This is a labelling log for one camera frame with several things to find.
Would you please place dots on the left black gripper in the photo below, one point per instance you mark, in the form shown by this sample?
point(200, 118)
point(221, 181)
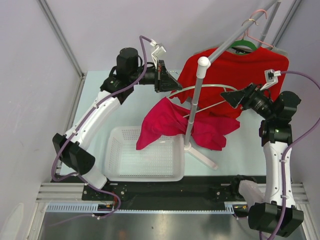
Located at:
point(163, 81)

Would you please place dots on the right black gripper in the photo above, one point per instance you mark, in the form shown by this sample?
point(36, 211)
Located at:
point(246, 97)

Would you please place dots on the pale green hanger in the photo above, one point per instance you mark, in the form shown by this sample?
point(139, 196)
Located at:
point(200, 87)

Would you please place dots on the magenta t shirt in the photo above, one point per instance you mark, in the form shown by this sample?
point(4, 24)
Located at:
point(168, 119)

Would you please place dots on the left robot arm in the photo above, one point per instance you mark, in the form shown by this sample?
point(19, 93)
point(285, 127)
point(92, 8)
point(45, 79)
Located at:
point(71, 147)

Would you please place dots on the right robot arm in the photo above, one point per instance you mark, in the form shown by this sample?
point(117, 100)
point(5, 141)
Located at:
point(274, 211)

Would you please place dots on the red t shirt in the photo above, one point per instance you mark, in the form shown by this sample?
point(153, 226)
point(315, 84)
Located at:
point(230, 69)

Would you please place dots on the dark green hanger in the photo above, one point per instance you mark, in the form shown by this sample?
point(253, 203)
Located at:
point(243, 43)

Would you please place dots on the grey clothes rack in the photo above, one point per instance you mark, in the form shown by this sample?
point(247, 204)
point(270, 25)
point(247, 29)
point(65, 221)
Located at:
point(203, 64)

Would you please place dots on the grey garment behind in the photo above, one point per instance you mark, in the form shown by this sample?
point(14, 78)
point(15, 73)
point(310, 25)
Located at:
point(279, 51)

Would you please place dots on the white perforated plastic basket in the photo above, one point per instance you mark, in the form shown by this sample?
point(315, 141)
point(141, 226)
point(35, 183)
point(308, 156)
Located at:
point(161, 161)

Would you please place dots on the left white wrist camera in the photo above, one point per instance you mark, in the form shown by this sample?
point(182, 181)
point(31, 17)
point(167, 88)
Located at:
point(157, 51)

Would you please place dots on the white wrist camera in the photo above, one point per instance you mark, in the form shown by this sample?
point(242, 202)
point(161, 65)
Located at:
point(157, 51)
point(271, 78)

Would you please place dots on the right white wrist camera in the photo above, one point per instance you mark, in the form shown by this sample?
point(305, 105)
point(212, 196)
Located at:
point(271, 78)

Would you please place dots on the pink wire hanger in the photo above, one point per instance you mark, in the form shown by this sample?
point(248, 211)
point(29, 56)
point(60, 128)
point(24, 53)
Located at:
point(265, 30)

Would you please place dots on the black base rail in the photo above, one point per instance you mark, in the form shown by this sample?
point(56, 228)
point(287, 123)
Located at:
point(205, 190)

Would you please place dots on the white slotted cable duct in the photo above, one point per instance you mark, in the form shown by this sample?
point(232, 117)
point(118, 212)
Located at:
point(102, 208)

